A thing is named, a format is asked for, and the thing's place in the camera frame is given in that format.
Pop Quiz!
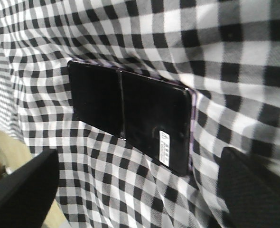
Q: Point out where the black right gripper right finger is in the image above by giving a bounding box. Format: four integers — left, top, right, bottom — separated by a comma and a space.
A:
218, 147, 280, 228

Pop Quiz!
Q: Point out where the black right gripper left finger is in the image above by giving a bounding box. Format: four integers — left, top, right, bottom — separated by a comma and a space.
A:
0, 149, 59, 228

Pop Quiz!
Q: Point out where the black foldable smartphone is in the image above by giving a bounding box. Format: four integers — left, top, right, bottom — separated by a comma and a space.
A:
67, 60, 196, 176

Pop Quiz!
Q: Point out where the black white gingham duvet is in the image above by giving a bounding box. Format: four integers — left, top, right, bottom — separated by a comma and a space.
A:
0, 0, 280, 228

